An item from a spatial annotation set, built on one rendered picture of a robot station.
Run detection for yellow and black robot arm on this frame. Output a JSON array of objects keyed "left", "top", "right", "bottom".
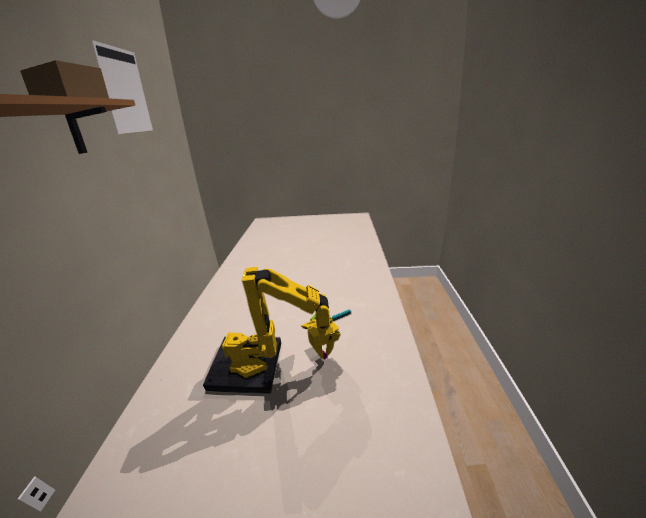
[{"left": 224, "top": 267, "right": 332, "bottom": 378}]

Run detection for turquoise rod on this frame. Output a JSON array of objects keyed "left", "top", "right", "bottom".
[{"left": 332, "top": 309, "right": 351, "bottom": 321}]

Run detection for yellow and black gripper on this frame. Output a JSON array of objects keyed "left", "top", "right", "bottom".
[{"left": 301, "top": 319, "right": 341, "bottom": 359}]

